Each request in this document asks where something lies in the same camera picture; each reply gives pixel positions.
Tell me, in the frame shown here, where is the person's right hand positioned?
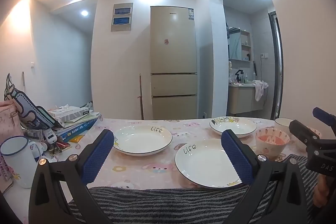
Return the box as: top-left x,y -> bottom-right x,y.
314,175 -> 332,210

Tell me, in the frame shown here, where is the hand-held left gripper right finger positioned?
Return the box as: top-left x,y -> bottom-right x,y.
221,130 -> 314,224

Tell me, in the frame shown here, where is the blue book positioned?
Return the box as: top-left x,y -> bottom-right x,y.
56,116 -> 99,143

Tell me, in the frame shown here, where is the pink handbag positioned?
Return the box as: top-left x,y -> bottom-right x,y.
0,101 -> 24,182

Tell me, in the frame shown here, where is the white bowl with black rim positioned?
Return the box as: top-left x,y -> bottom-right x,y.
275,118 -> 294,132

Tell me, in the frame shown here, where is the tissue box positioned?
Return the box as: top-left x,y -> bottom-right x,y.
49,105 -> 91,119

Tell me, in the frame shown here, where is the white handheld device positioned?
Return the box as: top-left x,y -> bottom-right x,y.
43,128 -> 55,144

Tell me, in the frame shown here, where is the dark door frame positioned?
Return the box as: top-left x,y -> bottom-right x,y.
268,11 -> 284,119

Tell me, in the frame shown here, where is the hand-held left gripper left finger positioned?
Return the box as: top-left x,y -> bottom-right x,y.
28,129 -> 114,224

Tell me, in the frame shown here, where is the blue cartoon printed bag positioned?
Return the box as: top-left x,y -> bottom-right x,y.
4,73 -> 63,130

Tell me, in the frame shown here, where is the beige vanity cabinet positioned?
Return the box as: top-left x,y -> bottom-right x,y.
227,84 -> 264,114

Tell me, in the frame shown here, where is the grey striped towel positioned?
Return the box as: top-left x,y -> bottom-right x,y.
67,153 -> 319,224

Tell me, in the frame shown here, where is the white plate with cartoon figures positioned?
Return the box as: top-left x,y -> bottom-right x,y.
209,116 -> 257,139

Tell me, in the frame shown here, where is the white plate with black lettering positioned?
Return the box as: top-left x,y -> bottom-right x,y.
175,138 -> 243,189
113,125 -> 173,156

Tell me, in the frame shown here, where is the white enamel mug blue rim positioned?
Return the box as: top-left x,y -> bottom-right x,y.
0,136 -> 44,189

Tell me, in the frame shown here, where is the white hanging towel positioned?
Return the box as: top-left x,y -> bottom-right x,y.
253,80 -> 269,102

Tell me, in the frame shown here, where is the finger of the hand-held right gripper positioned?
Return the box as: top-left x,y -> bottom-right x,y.
289,120 -> 322,153
312,107 -> 336,132

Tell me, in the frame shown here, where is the beige refrigerator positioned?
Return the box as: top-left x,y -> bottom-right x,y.
150,6 -> 198,120

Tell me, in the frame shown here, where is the pink cartoon printed tablecloth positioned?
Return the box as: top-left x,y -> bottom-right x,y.
47,117 -> 315,190

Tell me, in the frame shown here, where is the mirror wall cabinet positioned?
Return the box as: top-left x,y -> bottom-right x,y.
228,27 -> 252,62

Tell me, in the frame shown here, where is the grey wall panel box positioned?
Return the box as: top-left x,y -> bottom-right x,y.
110,3 -> 133,32

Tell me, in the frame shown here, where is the pale green notebook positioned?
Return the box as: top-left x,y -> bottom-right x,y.
64,112 -> 101,127

